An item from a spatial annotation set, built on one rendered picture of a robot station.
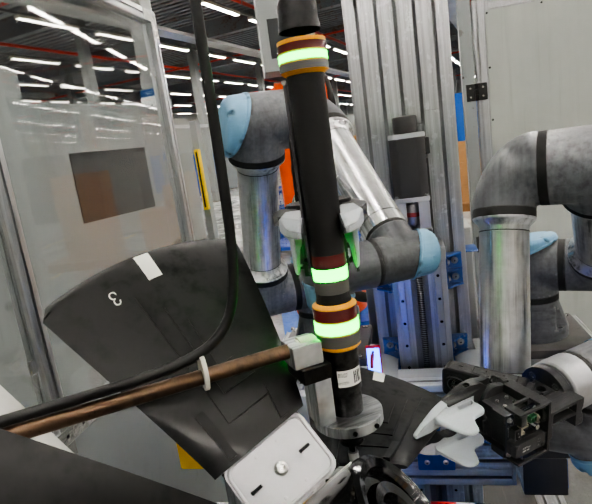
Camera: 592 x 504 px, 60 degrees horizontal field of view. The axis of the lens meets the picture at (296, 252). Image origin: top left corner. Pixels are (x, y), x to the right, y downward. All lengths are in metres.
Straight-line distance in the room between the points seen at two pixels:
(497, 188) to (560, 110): 1.51
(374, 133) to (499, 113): 1.02
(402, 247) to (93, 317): 0.46
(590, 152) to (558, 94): 1.51
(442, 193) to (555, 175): 0.56
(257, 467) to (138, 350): 0.16
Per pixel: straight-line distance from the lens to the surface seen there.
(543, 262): 1.23
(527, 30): 2.34
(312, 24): 0.47
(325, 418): 0.52
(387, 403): 0.72
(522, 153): 0.85
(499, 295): 0.85
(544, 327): 1.27
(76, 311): 0.53
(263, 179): 1.05
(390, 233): 0.81
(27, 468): 0.29
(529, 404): 0.70
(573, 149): 0.85
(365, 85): 1.37
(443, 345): 1.37
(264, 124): 0.99
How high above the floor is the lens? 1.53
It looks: 11 degrees down
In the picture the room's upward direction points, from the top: 8 degrees counter-clockwise
